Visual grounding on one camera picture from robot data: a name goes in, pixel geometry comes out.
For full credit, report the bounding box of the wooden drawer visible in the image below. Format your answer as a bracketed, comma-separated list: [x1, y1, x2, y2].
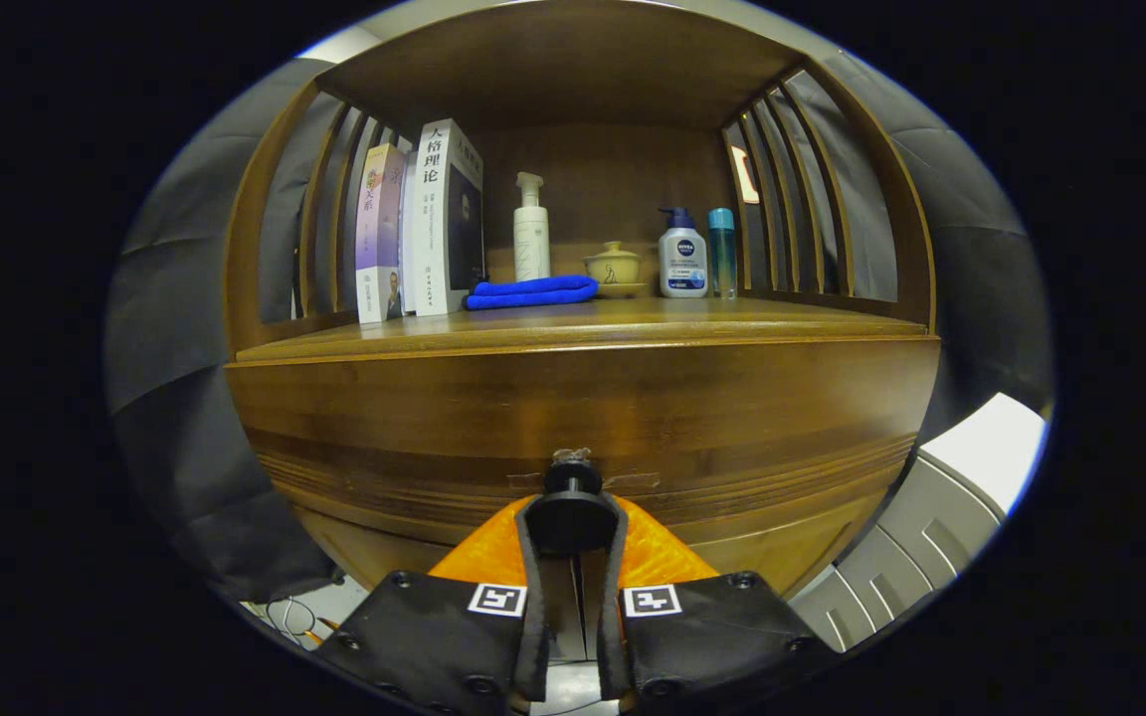
[225, 336, 942, 528]

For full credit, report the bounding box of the yellow lidded teacup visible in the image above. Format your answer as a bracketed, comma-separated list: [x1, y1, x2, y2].
[583, 241, 649, 299]

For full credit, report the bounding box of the wooden countertop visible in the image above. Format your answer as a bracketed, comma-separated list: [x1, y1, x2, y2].
[235, 295, 932, 364]

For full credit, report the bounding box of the teal bottle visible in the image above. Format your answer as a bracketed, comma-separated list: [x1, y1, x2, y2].
[708, 208, 738, 300]

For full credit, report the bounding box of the folded blue cloth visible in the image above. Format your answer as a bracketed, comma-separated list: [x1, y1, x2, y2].
[464, 275, 600, 311]

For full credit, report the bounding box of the white pump bottle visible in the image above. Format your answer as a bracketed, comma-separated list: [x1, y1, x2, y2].
[513, 172, 551, 282]

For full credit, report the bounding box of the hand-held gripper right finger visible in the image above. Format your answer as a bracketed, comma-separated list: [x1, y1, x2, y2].
[593, 494, 843, 716]

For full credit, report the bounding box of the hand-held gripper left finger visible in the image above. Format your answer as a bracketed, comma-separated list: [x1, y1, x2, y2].
[314, 494, 574, 716]

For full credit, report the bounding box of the black drawer knob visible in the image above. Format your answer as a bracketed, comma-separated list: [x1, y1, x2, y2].
[525, 447, 624, 555]

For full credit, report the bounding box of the white bottle with blue cap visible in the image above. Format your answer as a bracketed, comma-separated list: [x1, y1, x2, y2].
[659, 206, 709, 299]

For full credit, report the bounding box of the brown wooden cabinet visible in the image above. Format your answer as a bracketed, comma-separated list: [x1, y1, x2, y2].
[223, 0, 942, 603]

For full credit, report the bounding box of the purple book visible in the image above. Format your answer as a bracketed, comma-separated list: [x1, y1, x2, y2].
[355, 142, 408, 325]

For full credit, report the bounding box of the thick white book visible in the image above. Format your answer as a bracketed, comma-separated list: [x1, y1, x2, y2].
[404, 118, 486, 318]

